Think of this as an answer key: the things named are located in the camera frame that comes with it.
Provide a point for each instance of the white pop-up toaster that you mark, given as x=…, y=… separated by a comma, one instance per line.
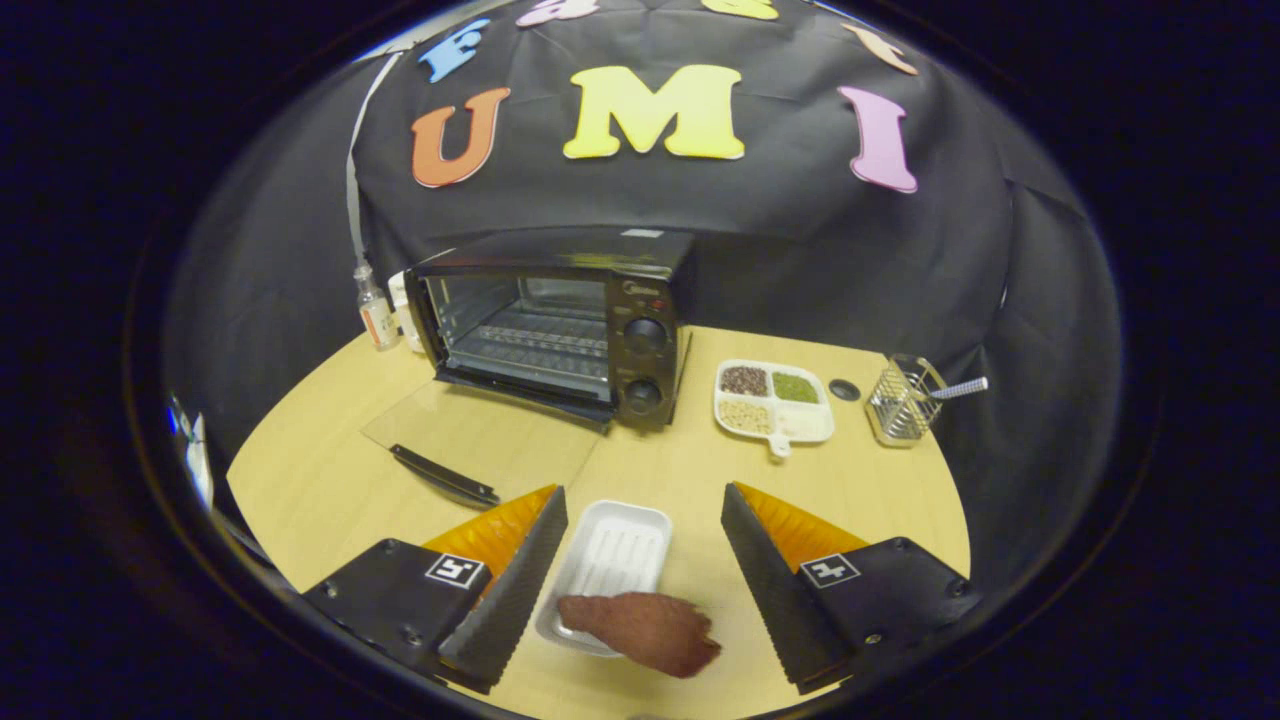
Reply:
x=402, y=310

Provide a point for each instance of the clear bottle with orange label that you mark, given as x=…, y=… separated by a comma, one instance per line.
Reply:
x=378, y=320

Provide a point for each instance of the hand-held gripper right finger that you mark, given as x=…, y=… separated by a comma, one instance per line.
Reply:
x=780, y=600

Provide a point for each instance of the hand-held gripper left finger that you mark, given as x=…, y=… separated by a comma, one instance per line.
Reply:
x=515, y=600

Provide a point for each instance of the black toaster oven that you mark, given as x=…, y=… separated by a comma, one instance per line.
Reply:
x=650, y=290

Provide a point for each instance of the white divided dish with beans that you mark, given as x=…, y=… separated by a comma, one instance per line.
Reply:
x=800, y=425

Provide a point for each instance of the white plastic tray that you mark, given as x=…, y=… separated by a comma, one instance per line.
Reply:
x=615, y=545

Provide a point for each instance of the black round table grommet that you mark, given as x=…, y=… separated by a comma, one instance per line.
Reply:
x=845, y=390

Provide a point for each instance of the black backdrop cloth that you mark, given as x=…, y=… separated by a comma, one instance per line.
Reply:
x=800, y=250

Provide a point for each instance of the brown meat piece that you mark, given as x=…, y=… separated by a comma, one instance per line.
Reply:
x=650, y=630

